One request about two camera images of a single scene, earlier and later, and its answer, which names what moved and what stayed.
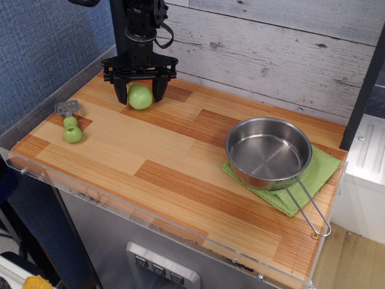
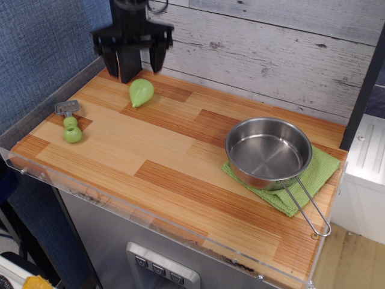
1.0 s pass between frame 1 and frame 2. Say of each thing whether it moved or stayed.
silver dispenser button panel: stayed
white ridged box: stayed
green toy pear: moved
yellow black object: stayed
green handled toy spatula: stayed
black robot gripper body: moved
